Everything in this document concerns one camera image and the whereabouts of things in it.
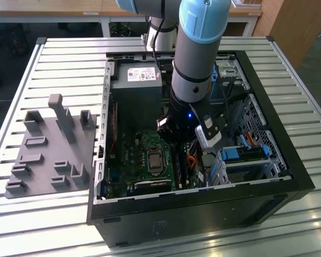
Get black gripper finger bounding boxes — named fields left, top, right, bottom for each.
left=155, top=119, right=176, bottom=145

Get silver CPU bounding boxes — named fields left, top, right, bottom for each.
left=149, top=155, right=164, bottom=170

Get grey power supply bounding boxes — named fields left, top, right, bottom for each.
left=111, top=63, right=174, bottom=129

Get grey metal drive cage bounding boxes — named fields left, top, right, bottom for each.
left=208, top=58, right=251, bottom=108

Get green motherboard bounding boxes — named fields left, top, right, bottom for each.
left=104, top=128, right=201, bottom=200

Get round grey speaker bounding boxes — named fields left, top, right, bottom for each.
left=203, top=152, right=217, bottom=168

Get black graphics card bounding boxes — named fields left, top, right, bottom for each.
left=133, top=178, right=173, bottom=195

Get hard disk in blue carrier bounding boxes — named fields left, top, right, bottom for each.
left=220, top=143, right=271, bottom=163

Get black PC case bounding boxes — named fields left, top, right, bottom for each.
left=86, top=50, right=316, bottom=248

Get grey parts rack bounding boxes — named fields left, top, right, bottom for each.
left=5, top=93, right=98, bottom=199

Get wooden cabinet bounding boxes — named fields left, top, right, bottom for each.
left=253, top=0, right=321, bottom=71

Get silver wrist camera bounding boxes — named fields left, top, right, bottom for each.
left=194, top=125, right=225, bottom=148

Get black camera bracket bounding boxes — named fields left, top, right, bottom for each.
left=189, top=103, right=228, bottom=140

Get orange wires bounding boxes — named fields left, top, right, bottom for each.
left=186, top=156, right=198, bottom=170

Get black camera cable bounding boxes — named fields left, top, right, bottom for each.
left=215, top=72, right=232, bottom=120

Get black cable bundle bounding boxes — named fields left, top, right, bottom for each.
left=188, top=93, right=248, bottom=158

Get blue flat wire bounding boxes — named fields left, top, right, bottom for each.
left=240, top=134, right=251, bottom=150

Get wooden desk white frame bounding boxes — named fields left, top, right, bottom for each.
left=0, top=0, right=263, bottom=38

